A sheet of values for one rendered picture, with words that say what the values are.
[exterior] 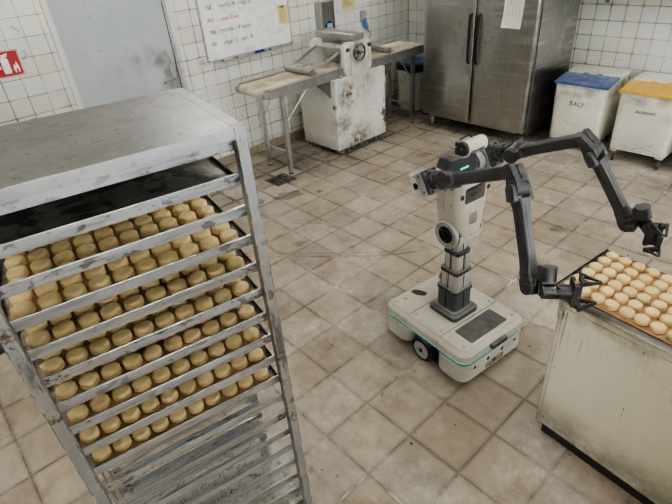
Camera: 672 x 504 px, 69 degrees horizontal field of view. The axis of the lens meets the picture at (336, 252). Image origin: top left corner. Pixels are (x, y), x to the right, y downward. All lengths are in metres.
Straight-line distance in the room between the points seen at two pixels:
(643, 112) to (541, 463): 3.81
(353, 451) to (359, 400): 0.32
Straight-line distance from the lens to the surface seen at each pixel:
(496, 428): 2.79
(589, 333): 2.26
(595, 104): 5.79
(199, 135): 1.18
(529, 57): 5.69
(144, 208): 1.22
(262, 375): 1.70
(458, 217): 2.55
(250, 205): 1.28
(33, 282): 1.26
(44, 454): 3.19
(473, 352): 2.79
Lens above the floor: 2.18
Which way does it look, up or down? 33 degrees down
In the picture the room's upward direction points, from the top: 5 degrees counter-clockwise
